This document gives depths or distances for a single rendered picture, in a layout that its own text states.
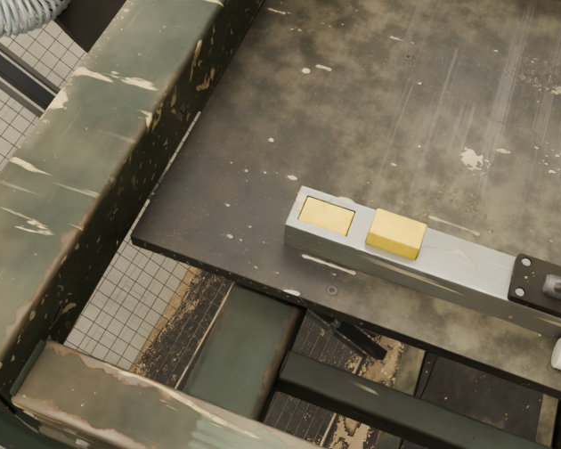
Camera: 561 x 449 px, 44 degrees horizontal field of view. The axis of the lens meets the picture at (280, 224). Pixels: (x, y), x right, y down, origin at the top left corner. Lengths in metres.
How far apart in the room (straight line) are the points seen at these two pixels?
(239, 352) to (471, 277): 0.24
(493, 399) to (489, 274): 2.03
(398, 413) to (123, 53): 0.45
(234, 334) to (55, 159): 0.24
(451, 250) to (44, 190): 0.38
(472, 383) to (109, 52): 2.27
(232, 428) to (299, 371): 0.15
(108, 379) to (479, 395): 2.24
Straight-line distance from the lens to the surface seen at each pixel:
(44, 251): 0.61
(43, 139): 0.68
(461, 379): 2.84
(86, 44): 1.23
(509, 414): 2.63
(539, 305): 0.68
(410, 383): 1.79
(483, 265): 0.69
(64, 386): 0.62
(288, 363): 0.71
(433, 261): 0.68
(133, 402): 0.60
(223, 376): 0.69
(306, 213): 0.68
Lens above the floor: 1.93
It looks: 24 degrees down
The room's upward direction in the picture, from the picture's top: 51 degrees counter-clockwise
